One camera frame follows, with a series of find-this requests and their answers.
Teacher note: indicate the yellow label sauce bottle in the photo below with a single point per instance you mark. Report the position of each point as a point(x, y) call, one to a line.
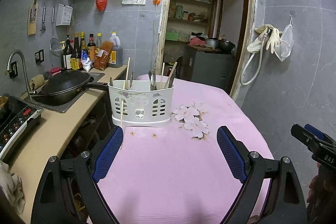
point(76, 61)

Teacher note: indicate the pump dispenser bottle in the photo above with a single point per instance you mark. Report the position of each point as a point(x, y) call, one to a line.
point(62, 54)

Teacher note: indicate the green box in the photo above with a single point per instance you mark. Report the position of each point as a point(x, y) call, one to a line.
point(172, 36)

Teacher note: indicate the black induction cooker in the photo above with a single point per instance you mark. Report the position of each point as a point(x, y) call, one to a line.
point(18, 129)

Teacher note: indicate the metal cooking pot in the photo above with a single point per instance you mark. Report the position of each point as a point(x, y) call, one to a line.
point(211, 43)

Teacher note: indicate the pink cloth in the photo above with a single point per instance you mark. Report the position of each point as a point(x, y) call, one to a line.
point(197, 42)

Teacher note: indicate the beige kitchen counter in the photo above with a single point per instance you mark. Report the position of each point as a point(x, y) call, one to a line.
point(60, 129)

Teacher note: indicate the green cup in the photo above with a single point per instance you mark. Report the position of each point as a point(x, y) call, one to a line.
point(179, 12)

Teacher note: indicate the black wok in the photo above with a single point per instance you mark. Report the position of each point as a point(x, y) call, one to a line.
point(65, 87)

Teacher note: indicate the white blue salt bag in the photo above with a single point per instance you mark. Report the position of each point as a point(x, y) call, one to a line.
point(87, 64)

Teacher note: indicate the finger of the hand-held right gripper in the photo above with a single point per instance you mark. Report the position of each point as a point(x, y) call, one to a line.
point(302, 134)
point(316, 130)

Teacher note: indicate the metal faucet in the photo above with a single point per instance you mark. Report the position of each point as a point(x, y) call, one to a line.
point(23, 64)

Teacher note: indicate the metal strainer ladle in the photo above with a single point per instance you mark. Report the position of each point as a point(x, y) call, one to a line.
point(55, 47)

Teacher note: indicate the yellow loofah sponge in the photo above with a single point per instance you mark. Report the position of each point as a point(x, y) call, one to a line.
point(37, 81)

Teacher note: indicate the clear bottle yellow cap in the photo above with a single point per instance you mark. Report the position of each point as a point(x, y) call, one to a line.
point(98, 43)

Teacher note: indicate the metal peeler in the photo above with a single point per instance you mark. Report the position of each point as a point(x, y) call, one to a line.
point(43, 18)

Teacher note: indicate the dark scrubber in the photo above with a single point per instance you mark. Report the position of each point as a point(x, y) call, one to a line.
point(47, 75)

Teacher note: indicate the grey cabinet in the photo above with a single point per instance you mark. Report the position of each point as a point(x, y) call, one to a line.
point(207, 66)

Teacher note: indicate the pot with food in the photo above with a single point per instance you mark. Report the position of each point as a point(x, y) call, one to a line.
point(4, 106)

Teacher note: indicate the person's right hand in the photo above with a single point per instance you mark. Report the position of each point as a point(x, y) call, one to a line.
point(314, 188)

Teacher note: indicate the kitchen knife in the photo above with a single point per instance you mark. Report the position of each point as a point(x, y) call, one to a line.
point(33, 10)

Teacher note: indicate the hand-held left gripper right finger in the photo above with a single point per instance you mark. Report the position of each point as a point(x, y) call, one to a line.
point(231, 153)

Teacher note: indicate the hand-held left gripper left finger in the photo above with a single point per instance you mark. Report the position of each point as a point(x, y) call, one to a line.
point(109, 153)

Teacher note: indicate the steel sink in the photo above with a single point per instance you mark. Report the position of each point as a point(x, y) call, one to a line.
point(86, 92)

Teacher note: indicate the white perforated wall holder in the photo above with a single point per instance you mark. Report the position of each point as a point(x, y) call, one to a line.
point(63, 14)

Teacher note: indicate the pink floral tablecloth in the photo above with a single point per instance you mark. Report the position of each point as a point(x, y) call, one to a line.
point(170, 174)

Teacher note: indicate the dark metal bowl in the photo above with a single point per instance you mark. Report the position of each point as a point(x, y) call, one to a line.
point(226, 46)

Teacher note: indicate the white cloth rag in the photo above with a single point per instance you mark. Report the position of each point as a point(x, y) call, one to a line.
point(11, 187)

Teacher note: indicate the red chili powder packet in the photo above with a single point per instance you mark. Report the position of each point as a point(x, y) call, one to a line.
point(103, 57)

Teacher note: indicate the beige rubber glove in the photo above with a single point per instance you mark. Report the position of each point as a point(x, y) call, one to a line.
point(274, 40)
point(256, 44)

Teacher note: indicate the pink plastic container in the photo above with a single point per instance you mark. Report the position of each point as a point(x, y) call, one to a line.
point(55, 71)

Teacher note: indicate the white plastic utensil holder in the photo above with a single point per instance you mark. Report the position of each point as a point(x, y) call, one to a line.
point(143, 106)

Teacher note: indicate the small jar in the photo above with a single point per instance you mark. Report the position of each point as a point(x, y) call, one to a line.
point(185, 15)

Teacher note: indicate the black wall socket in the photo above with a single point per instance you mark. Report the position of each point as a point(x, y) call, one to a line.
point(39, 56)
point(13, 70)

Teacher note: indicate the clear plastic bag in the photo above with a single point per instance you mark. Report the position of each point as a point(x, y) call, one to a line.
point(284, 47)

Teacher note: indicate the large oil jug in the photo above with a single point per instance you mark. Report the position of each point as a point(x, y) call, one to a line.
point(115, 54)

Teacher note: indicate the wooden door frame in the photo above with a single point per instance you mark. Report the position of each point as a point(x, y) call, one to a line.
point(164, 16)

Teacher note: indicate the wooden cutting board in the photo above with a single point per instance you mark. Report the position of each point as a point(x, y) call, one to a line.
point(32, 28)

